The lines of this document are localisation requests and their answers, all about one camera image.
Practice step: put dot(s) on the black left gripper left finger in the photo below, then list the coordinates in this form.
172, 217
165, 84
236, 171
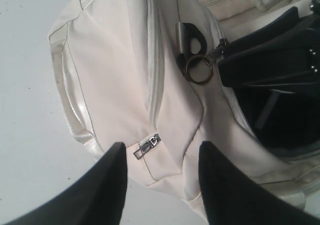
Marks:
97, 198

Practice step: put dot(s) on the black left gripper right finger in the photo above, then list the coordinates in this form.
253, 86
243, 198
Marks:
231, 198

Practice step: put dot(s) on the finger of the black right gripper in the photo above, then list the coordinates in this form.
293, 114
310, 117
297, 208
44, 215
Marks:
281, 53

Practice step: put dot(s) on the cream fabric duffel bag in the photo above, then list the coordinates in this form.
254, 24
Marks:
146, 73

